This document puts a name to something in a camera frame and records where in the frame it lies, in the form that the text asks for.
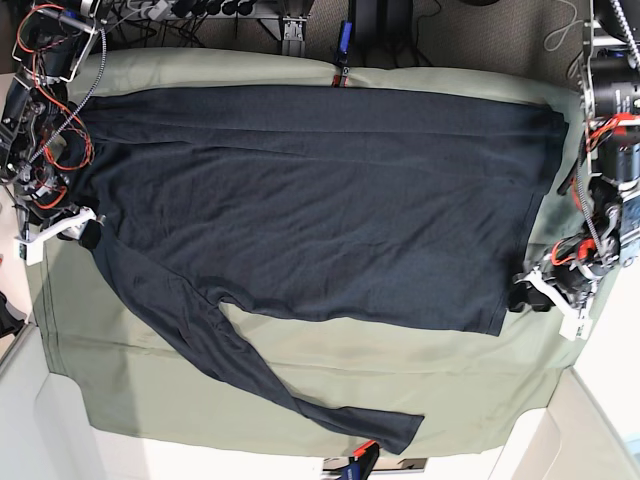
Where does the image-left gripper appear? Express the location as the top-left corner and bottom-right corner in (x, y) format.
(14, 197), (103, 250)

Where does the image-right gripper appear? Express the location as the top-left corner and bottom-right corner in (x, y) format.
(507, 237), (618, 317)

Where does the dark navy long-sleeve T-shirt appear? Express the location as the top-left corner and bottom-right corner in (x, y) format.
(72, 85), (568, 454)

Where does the black object left edge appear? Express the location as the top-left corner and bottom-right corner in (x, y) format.
(0, 293), (25, 338)

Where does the green table cloth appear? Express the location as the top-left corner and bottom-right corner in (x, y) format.
(27, 48), (585, 457)

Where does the orange blue clamp bottom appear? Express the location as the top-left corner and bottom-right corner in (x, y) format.
(338, 440), (380, 480)

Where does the grey power strip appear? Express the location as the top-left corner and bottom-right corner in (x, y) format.
(115, 1), (285, 22)

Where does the black power adapter right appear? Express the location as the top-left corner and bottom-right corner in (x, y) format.
(382, 0), (413, 36)

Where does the black power adapter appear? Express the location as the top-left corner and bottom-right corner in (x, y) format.
(349, 0), (379, 43)
(382, 0), (413, 36)

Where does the black power adapter left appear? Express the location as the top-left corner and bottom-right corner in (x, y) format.
(349, 0), (379, 43)

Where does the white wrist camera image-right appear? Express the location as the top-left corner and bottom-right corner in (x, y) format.
(559, 315), (593, 341)

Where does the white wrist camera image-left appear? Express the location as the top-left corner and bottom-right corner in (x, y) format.
(13, 236), (45, 266)

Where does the metal table bracket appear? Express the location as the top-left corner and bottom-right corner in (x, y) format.
(280, 16), (307, 58)

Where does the blue handled clamp top-centre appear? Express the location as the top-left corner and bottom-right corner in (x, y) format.
(331, 20), (352, 88)

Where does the grey coiled cable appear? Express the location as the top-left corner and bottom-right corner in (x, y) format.
(543, 0), (586, 53)

